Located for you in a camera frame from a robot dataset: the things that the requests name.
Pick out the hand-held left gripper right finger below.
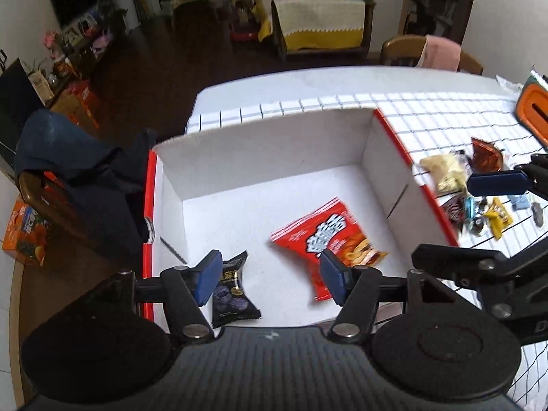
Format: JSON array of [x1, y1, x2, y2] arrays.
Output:
[[319, 249, 455, 344]]

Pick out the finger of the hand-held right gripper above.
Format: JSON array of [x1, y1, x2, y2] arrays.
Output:
[[411, 233, 548, 320], [466, 153, 548, 201]]

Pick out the yellow candy packet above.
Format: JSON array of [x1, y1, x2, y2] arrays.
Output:
[[486, 197, 514, 240]]

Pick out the checked tablecloth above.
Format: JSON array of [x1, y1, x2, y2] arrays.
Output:
[[185, 93, 548, 411]]

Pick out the red and white cardboard box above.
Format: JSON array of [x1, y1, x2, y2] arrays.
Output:
[[142, 107, 461, 331]]

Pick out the orange plastic container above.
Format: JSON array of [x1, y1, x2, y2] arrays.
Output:
[[516, 75, 548, 146]]

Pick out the sofa with cream cover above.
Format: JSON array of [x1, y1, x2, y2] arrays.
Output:
[[252, 0, 374, 63]]

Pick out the black snack packet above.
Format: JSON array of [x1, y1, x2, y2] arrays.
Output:
[[211, 250, 263, 328]]

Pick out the orange juice carton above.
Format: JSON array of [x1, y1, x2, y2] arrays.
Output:
[[2, 200, 48, 266]]

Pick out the red snack packet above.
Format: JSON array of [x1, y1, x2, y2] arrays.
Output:
[[270, 197, 388, 303]]

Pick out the dark brown candy wrapper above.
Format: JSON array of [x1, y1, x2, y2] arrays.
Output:
[[441, 197, 467, 233]]

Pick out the black cabinet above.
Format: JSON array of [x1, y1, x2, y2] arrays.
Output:
[[0, 58, 46, 146]]

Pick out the orange cardboard boxes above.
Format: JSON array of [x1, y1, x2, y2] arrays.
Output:
[[51, 79, 102, 132]]

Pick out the paper bag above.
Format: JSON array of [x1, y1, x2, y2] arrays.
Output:
[[28, 71, 54, 104]]

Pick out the pink flowers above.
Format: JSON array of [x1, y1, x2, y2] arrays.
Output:
[[43, 30, 65, 59]]

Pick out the dark bookshelf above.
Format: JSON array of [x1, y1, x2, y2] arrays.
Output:
[[404, 0, 481, 44]]

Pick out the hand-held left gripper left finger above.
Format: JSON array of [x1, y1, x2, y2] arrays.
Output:
[[115, 249, 224, 344]]

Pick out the brown-red snack packet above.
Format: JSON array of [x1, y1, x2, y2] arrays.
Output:
[[469, 137, 506, 174]]

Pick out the beige snack packet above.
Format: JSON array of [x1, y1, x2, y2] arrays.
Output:
[[419, 153, 470, 196]]

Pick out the white crumpled wrapper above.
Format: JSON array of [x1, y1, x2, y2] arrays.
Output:
[[497, 75, 525, 95]]

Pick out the pink towel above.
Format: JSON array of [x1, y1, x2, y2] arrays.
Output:
[[415, 35, 462, 72]]

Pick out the wooden chair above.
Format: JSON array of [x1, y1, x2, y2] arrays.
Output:
[[17, 170, 146, 258], [380, 34, 484, 76]]

